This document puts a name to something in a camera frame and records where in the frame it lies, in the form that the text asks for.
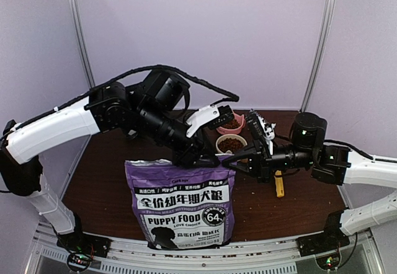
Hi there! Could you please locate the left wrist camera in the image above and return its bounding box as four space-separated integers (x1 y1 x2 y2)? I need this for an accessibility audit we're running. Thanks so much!
186 105 234 138

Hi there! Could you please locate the right aluminium corner post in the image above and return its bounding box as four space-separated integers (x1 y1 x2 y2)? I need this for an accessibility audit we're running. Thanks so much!
300 0 336 112

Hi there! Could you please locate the front aluminium frame rail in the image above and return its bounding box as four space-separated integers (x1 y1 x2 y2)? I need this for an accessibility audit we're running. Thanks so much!
22 221 385 273

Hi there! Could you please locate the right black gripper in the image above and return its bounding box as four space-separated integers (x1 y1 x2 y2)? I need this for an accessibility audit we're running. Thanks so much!
222 138 316 185

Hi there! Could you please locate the purple pet food bag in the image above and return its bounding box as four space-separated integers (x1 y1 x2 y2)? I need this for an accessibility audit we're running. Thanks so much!
125 159 236 250

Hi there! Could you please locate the pink cat-ear pet bowl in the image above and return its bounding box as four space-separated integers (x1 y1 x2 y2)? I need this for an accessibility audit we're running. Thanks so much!
216 113 246 135

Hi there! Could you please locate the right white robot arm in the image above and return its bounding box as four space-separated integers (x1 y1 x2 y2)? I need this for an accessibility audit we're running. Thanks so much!
221 110 396 188

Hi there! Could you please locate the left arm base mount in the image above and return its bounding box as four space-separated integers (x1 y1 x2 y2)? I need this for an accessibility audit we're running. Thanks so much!
56 234 111 273

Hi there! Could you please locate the left aluminium corner post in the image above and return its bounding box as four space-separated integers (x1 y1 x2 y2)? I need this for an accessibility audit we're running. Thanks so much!
68 0 96 88

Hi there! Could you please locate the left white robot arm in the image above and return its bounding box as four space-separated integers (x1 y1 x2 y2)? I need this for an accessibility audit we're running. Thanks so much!
1 65 206 252

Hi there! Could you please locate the brown kibble in pink bowl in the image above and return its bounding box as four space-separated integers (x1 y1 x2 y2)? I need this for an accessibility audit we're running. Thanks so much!
221 119 240 130

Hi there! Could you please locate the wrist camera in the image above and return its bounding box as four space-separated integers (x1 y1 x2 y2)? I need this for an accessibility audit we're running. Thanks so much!
246 109 276 154
186 105 234 138

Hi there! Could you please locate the yellow plastic food scoop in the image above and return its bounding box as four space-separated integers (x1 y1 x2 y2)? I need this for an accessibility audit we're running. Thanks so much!
274 170 285 198

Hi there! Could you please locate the cream cat-ear pet bowl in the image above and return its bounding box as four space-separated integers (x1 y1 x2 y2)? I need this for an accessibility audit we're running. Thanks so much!
215 134 248 154

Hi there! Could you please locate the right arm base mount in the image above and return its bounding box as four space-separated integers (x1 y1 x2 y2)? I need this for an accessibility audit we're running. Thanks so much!
297 233 350 271

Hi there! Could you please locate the brown kibble in cream bowl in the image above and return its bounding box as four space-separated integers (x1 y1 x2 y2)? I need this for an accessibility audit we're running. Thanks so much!
218 138 244 153

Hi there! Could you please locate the left black braided cable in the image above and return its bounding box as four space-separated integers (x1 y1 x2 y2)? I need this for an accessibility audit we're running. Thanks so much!
0 64 241 138

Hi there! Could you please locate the aluminium corner post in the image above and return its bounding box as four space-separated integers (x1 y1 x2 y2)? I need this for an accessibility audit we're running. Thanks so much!
68 0 96 88
300 0 336 112

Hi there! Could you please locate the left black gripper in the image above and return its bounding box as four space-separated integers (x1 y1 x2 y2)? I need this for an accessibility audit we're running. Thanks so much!
134 101 222 169

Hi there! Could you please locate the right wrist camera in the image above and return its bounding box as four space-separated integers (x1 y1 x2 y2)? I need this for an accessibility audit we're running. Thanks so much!
246 109 276 154

